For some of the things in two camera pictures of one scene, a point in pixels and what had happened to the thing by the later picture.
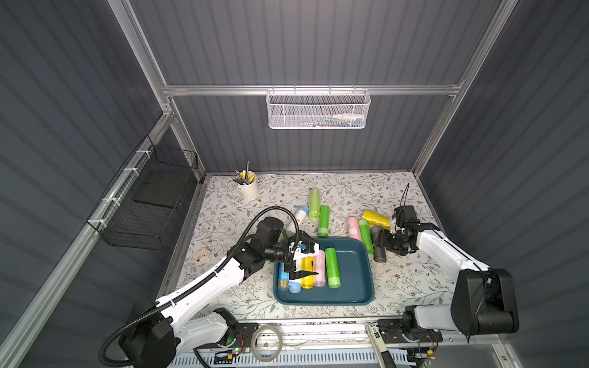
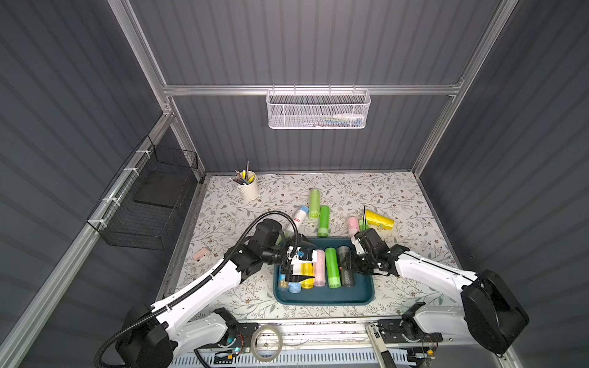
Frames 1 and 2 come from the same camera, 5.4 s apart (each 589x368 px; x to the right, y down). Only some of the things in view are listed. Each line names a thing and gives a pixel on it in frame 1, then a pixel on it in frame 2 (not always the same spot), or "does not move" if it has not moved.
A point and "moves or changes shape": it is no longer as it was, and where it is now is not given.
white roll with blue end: (294, 286) does not move
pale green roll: (333, 269) does not move
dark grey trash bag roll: (379, 250) moves or changes shape
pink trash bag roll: (320, 267) does not move
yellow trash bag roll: (374, 218) does not move
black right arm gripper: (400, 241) to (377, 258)
